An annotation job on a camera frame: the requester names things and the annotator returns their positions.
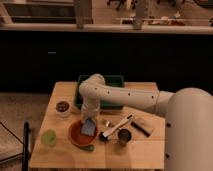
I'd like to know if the light green cup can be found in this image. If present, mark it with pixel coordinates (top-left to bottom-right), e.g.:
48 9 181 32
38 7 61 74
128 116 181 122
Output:
41 130 56 147

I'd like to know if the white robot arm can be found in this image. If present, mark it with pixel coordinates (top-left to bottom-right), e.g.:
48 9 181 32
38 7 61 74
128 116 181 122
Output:
79 74 213 171

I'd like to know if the blue grey sponge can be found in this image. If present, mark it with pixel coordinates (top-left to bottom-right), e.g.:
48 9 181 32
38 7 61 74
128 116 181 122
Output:
81 118 96 136

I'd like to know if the wooden block with black strip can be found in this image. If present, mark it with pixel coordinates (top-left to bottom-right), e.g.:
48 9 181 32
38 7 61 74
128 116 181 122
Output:
131 118 154 137

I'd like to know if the white handled brush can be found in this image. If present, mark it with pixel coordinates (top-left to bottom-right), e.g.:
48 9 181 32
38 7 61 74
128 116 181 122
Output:
99 115 132 141

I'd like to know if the wooden table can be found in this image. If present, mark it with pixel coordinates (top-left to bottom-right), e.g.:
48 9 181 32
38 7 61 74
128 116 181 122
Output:
29 82 165 169

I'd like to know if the white bowl with brown contents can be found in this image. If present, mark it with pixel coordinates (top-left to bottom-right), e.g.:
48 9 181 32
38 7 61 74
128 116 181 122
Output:
56 101 70 118

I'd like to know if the dark metal cup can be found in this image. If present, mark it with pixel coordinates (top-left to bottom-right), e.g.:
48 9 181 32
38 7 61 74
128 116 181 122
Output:
118 129 132 146

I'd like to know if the black pole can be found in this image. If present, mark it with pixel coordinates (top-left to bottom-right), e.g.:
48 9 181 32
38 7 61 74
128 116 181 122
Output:
22 122 30 171

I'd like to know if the red bowl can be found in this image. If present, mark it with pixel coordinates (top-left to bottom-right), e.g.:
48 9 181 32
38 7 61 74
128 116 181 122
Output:
68 120 98 147

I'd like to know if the green cucumber toy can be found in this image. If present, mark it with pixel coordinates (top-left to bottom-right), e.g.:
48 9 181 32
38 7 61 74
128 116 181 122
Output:
82 144 95 151

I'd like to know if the green tray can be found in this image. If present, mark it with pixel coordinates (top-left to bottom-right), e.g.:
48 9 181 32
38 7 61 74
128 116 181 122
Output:
74 75 124 110

